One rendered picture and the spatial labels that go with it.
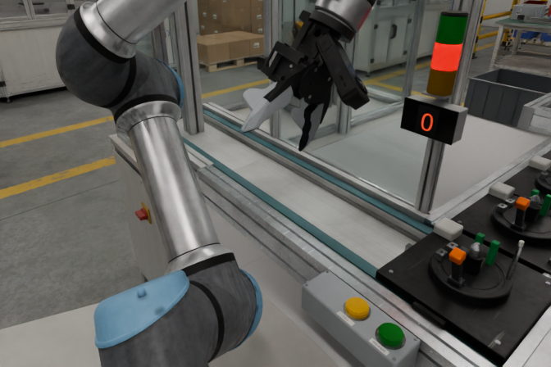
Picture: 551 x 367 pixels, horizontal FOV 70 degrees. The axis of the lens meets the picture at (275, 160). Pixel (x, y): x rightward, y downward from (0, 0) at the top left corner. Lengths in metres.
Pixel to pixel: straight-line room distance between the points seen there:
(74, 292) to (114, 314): 1.83
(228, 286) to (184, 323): 0.12
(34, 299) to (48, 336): 1.46
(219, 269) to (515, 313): 0.50
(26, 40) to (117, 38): 5.00
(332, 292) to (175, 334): 0.35
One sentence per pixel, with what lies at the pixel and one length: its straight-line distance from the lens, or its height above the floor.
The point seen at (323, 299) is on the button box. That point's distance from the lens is 0.75.
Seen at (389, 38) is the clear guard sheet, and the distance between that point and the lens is 0.97.
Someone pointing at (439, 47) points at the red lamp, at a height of 1.35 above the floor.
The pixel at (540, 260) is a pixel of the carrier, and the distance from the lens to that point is 0.96.
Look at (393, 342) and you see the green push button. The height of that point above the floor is 0.97.
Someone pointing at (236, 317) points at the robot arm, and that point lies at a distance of 0.59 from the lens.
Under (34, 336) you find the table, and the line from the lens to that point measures 0.94.
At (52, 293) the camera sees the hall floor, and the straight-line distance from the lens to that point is 2.37.
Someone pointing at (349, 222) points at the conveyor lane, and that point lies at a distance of 1.01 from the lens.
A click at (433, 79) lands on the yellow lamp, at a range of 0.85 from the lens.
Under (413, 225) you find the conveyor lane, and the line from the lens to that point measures 0.98.
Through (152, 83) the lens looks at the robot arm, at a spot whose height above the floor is 1.31.
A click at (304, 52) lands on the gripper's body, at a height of 1.38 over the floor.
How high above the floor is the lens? 1.50
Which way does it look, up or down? 27 degrees down
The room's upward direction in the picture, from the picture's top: straight up
